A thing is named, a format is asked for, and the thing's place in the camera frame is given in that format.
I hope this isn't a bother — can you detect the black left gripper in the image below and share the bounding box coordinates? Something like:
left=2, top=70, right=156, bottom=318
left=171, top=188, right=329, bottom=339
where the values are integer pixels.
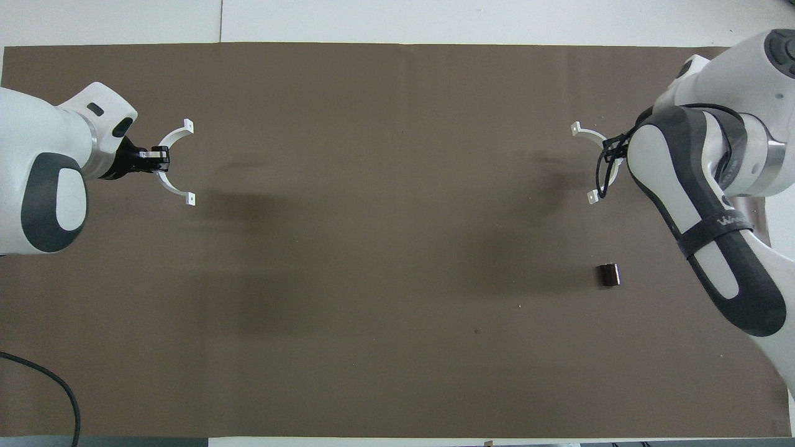
left=99, top=137, right=170, bottom=181

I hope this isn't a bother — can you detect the white half ring pipe clamp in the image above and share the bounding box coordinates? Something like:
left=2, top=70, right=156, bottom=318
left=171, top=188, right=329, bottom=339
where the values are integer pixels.
left=571, top=122, right=623, bottom=204
left=152, top=119, right=196, bottom=206

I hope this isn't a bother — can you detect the brown paper table mat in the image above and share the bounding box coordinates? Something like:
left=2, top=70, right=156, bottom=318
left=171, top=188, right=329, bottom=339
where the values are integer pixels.
left=0, top=42, right=793, bottom=438

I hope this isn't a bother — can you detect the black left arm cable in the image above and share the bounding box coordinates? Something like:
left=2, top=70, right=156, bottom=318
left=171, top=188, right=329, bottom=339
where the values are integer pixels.
left=0, top=351, right=81, bottom=447

